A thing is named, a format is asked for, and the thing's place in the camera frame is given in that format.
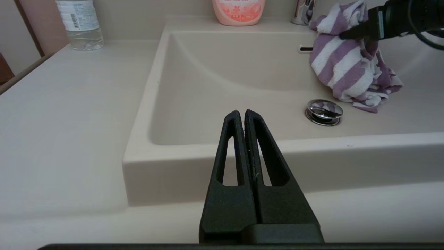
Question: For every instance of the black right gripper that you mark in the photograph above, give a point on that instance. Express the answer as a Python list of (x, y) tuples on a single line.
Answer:
[(392, 21)]

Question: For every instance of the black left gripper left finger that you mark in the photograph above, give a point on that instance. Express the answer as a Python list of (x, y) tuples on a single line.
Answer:
[(229, 208)]

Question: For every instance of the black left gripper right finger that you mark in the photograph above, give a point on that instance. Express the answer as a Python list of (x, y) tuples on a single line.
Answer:
[(277, 205)]

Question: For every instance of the purple white striped towel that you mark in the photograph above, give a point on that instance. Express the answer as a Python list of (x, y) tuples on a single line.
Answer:
[(340, 62)]

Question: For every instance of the chrome faucet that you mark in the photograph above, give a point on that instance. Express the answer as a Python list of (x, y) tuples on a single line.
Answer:
[(301, 14)]

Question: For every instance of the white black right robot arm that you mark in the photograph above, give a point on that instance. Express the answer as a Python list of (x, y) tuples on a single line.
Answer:
[(430, 14)]

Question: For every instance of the beige sink basin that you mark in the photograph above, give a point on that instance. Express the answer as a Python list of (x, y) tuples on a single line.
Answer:
[(225, 86)]

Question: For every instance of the chrome drain stopper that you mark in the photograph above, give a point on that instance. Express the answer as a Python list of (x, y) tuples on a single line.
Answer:
[(324, 111)]

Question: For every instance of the pink soap pump bottle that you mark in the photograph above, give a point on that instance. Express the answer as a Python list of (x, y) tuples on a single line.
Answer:
[(239, 14)]

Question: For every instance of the clear water bottle without cap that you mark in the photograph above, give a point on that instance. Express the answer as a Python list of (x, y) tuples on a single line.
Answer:
[(81, 27)]

